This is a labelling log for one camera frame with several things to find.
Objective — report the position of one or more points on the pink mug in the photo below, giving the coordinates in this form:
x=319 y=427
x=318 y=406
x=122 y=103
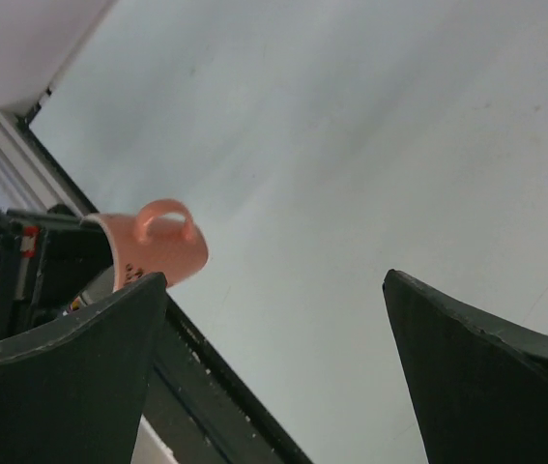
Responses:
x=161 y=238

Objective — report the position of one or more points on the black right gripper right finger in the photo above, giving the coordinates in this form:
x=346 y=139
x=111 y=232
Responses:
x=478 y=383

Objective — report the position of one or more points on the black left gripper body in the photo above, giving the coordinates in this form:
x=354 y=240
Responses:
x=45 y=260

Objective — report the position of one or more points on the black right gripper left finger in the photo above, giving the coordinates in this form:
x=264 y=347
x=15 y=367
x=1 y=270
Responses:
x=73 y=390

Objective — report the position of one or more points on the aluminium frame rail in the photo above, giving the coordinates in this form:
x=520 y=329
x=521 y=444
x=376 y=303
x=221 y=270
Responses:
x=30 y=178

